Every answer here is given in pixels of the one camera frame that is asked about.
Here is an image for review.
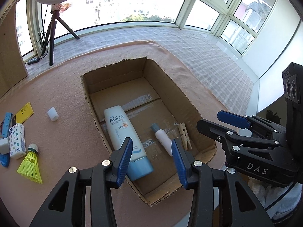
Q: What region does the patterned tissue pack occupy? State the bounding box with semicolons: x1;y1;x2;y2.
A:
8;123;27;159

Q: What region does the yellow plastic shuttlecock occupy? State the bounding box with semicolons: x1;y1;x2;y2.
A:
16;144;43;184

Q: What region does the white translucent cap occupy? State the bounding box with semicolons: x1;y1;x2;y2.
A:
47;107;59;121

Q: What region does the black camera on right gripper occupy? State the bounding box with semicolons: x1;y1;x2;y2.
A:
282;63;302;104

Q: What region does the wooden cabinet panel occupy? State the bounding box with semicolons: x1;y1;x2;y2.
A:
0;5;28;97

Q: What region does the black tripod stand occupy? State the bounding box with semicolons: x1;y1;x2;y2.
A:
41;9;80;67

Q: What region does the black inline cable remote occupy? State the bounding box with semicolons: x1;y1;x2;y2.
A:
27;57;40;65

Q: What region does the small white bottle grey cap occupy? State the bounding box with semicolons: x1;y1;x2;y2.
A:
151;123;173;157

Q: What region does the white charger adapter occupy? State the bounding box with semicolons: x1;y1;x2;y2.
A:
0;137;10;155

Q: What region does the right hand white glove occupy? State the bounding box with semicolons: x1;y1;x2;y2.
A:
248;177;302;220

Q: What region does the yellow ruler card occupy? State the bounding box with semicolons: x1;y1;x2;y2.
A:
12;102;34;126

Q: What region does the wooden clothespin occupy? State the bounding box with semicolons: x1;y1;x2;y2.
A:
178;122;192;151

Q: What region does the blue folding comb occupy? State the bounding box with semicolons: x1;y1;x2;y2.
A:
1;112;12;168

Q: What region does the white blue sunscreen tube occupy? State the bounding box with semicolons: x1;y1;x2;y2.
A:
104;106;154;181

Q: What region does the brown cardboard box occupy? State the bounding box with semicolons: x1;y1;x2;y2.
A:
82;58;217;205

